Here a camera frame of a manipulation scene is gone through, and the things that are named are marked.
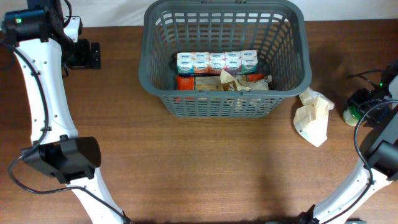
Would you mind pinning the brown white snack bag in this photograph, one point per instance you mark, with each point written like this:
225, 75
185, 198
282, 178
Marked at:
227, 82

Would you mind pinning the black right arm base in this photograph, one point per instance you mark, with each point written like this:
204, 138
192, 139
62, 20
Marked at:
307, 218

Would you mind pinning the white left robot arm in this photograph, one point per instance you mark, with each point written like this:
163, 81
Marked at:
47, 44

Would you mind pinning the multicolour tissue pocket pack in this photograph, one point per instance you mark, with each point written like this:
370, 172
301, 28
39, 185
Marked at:
198, 64

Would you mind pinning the orange spaghetti packet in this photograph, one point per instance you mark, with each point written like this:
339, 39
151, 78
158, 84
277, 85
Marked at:
185, 83

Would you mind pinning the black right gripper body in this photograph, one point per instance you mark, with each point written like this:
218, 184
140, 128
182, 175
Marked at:
356, 101

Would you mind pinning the cream plastic bag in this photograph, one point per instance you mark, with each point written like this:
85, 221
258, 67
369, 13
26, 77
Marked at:
311, 119

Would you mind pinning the green lidded small jar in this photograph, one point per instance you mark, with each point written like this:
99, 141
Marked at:
351, 115

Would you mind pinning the grey plastic mesh basket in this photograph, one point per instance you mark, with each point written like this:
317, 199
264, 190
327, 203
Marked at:
275, 29

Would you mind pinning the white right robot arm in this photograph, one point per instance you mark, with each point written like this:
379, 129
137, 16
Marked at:
376, 147

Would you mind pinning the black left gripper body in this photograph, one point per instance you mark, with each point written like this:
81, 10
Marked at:
79, 54

